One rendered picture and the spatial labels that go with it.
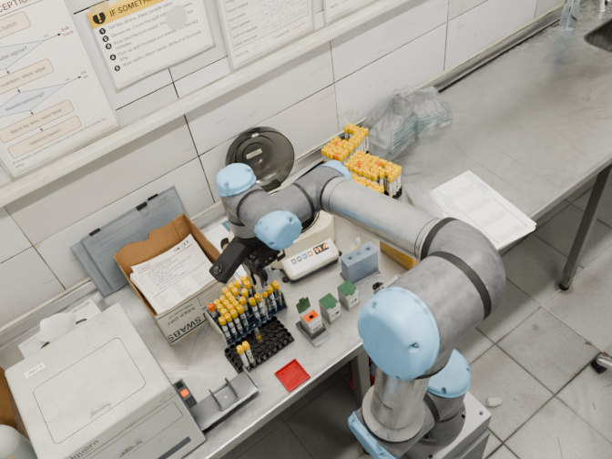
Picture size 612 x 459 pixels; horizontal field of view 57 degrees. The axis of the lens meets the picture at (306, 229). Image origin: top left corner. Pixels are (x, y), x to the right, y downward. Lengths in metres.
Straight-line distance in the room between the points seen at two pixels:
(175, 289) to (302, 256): 0.38
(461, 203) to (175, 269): 0.90
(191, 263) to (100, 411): 0.60
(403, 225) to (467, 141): 1.20
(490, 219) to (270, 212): 0.93
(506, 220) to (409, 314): 1.11
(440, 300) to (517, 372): 1.81
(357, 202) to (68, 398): 0.72
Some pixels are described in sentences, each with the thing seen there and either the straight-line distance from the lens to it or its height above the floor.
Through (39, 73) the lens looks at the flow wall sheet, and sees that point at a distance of 1.44.
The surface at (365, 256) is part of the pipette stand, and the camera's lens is 1.58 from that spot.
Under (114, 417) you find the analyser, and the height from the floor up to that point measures 1.17.
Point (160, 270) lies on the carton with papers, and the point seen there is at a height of 0.94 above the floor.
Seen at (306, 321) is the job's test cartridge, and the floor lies 0.95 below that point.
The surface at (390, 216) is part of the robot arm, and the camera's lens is 0.93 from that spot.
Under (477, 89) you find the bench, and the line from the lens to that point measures 2.33.
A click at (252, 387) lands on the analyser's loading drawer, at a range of 1.47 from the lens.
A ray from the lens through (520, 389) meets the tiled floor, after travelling 2.51.
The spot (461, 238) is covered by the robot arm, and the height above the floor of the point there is 1.58.
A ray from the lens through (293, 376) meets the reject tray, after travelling 1.51.
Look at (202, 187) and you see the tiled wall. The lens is 1.81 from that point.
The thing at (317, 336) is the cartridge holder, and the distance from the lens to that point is 1.54.
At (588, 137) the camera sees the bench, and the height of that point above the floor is 0.88.
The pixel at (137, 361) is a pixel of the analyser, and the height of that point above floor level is 1.17.
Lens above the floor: 2.21
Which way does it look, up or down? 48 degrees down
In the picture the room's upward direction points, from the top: 10 degrees counter-clockwise
